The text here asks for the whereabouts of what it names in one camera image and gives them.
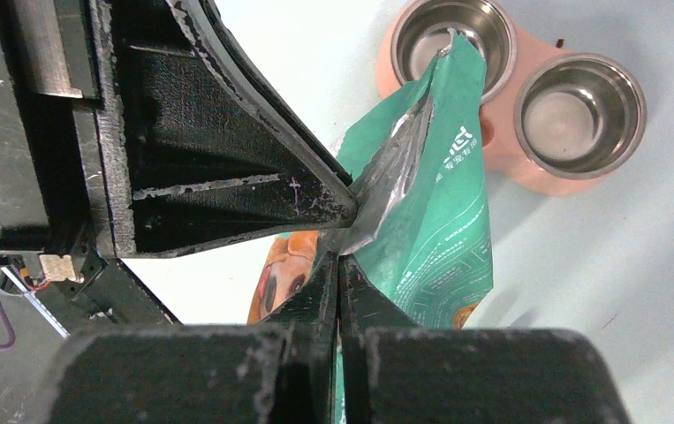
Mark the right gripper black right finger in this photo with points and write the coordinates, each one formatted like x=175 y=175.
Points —
x=396 y=371

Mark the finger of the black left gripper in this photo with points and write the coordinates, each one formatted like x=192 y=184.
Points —
x=197 y=149

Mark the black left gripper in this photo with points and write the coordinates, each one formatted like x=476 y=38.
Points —
x=49 y=92

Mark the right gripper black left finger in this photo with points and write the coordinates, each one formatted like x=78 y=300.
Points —
x=280 y=370

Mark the green pet food bag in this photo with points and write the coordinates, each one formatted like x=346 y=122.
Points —
x=422 y=236

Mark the pink double bowl stand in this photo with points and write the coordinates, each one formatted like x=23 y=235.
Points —
x=513 y=57

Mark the steel bowl right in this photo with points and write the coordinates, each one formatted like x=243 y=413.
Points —
x=580 y=116

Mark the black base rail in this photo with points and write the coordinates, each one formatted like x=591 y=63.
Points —
x=106 y=293

